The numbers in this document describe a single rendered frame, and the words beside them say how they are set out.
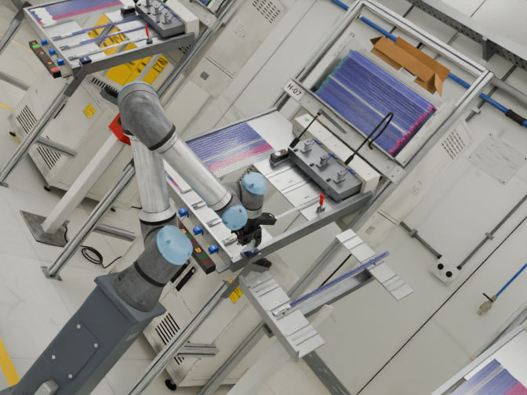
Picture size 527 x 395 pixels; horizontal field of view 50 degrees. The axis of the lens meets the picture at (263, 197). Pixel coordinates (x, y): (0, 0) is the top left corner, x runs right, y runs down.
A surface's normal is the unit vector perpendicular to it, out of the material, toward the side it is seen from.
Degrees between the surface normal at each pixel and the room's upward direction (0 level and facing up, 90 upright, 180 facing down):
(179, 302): 90
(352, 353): 90
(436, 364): 90
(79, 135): 90
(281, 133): 45
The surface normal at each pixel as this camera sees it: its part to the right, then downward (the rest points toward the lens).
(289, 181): 0.10, -0.71
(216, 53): 0.58, 0.61
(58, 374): -0.27, -0.03
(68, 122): -0.50, -0.25
